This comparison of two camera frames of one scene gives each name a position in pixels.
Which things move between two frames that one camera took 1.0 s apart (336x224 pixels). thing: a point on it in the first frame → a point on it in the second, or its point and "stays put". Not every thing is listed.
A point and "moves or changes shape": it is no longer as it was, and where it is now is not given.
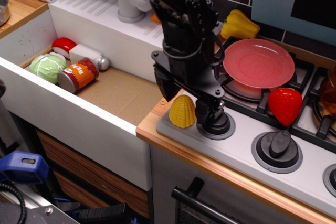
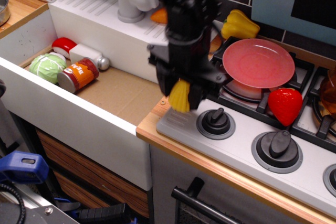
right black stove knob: x=329 y=178 stays put
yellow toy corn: x=182 y=112 moves or changes shape
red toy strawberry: x=284 y=104 stays put
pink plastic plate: x=259 y=63 stays put
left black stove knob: x=218 y=128 stays put
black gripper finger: x=207 y=110 → x=198 y=92
